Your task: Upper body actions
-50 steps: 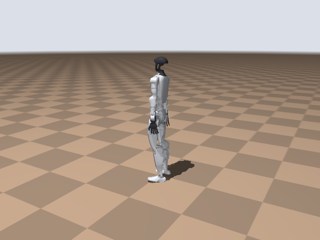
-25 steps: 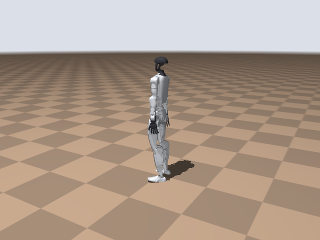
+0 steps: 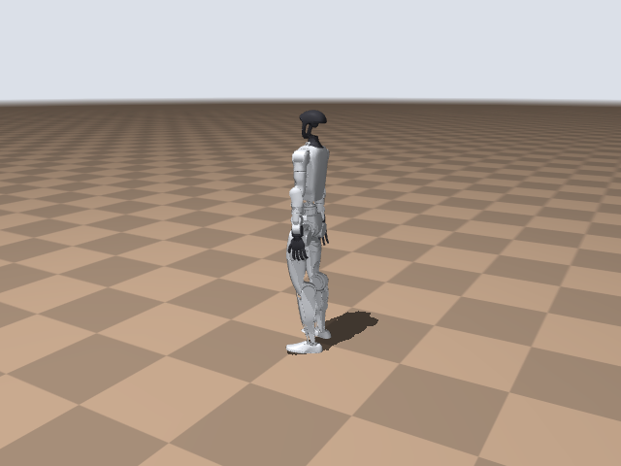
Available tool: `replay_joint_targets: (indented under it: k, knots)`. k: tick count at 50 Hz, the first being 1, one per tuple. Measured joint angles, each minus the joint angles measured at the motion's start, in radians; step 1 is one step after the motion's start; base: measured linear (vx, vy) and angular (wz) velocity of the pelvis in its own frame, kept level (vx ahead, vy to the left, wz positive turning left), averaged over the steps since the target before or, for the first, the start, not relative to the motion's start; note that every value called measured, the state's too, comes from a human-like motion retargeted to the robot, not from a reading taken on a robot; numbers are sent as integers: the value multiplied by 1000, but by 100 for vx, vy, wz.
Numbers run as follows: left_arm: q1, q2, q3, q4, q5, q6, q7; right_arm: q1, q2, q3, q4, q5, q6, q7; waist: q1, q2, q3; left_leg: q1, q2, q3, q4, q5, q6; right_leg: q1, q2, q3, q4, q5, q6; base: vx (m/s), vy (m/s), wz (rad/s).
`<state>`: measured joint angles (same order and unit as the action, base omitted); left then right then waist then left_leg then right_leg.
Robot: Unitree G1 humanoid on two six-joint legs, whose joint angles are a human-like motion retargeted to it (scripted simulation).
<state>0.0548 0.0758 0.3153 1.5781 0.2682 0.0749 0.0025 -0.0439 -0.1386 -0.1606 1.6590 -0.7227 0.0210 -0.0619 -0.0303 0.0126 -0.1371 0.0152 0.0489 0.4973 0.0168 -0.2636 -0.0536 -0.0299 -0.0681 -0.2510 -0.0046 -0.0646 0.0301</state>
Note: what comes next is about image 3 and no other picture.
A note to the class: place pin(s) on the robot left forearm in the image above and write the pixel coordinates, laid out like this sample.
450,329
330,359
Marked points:
297,205

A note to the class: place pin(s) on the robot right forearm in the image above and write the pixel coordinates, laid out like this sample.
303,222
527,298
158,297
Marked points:
320,203

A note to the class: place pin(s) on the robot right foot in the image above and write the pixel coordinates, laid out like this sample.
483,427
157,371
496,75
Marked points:
325,334

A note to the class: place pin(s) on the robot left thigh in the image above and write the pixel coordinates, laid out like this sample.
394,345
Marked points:
297,269

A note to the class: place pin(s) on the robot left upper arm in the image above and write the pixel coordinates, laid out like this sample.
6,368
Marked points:
300,159

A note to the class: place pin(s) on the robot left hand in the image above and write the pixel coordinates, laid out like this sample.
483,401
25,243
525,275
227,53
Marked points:
297,244

